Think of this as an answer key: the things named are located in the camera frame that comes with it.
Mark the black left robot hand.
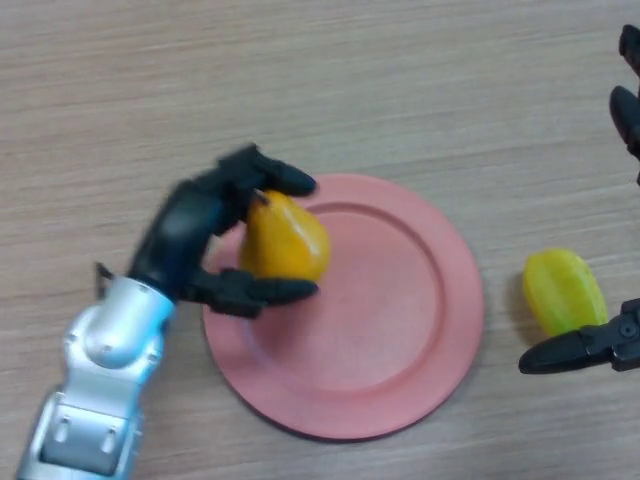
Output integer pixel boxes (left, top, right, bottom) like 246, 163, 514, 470
127, 143, 321, 319

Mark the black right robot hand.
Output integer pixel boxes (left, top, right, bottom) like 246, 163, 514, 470
518, 23, 640, 375

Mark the yellow orange pear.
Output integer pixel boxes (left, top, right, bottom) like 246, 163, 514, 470
238, 189, 332, 283

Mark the pink round plate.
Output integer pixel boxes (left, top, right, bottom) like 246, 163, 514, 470
202, 173, 485, 442

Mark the yellow green starfruit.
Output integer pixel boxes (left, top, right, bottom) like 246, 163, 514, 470
522, 248, 610, 337

